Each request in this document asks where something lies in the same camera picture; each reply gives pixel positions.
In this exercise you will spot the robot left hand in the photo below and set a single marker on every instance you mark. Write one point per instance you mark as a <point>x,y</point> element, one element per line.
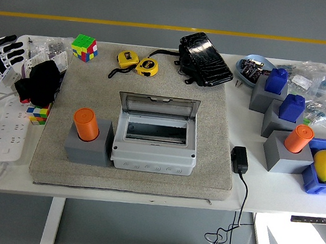
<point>1,52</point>

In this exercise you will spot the orange cylinder battery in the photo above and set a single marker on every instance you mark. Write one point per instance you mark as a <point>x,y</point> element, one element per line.
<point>298,139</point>
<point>85,124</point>

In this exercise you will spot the transparent hinged box lid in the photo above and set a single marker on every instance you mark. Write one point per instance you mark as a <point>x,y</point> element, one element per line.
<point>158,107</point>

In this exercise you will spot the blue block battery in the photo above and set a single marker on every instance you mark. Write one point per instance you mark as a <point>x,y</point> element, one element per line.
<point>291,107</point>
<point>276,80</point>

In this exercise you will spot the grey electrical box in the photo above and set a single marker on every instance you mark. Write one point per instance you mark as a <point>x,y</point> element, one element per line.
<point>153,159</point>

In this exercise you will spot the thin metal screwdriver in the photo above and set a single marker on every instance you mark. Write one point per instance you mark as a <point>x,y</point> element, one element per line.
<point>29,48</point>

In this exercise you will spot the black table control panel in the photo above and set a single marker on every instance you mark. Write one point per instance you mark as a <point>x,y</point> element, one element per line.
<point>314,220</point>

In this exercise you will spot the black cloth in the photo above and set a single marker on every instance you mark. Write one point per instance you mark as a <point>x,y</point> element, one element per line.
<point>41,83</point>

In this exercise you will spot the clear bags of screws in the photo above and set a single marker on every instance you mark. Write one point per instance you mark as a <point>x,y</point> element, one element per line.
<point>54,46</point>

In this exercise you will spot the white plug packet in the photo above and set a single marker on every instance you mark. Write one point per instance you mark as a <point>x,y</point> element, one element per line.
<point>62,62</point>

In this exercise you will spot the colourful puzzle cube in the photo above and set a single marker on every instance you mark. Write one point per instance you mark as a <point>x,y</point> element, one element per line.
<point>84,48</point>
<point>37,114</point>

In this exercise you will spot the blue plastic bin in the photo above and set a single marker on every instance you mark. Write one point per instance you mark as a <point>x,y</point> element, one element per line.
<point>311,181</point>

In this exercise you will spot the white power strip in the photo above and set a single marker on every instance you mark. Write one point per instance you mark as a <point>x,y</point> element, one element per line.
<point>9,141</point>

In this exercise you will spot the grey holder block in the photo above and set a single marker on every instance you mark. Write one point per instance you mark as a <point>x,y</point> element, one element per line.
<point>271,121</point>
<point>259,97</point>
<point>281,160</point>
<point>86,153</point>

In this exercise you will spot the yellow tape measure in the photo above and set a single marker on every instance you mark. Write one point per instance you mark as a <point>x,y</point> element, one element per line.
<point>147,66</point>
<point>126,58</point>

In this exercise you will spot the black power adapter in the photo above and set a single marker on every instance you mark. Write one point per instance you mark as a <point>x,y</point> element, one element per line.
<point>239,160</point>

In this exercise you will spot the green plastic piece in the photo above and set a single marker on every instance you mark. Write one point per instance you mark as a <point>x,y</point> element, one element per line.
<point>306,121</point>

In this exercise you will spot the clear bags of components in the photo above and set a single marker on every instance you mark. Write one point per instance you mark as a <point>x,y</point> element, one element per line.
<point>324,86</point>

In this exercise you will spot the grey-brown mat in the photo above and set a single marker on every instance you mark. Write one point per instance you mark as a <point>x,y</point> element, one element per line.
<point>159,183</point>

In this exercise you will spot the black glossy pouch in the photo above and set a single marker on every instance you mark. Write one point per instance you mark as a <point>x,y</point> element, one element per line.
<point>207,62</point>

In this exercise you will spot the dark small components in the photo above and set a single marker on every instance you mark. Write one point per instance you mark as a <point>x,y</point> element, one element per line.
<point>251,68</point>

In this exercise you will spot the light blue bowl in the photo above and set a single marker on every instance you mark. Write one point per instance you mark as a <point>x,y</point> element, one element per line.
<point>239,73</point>

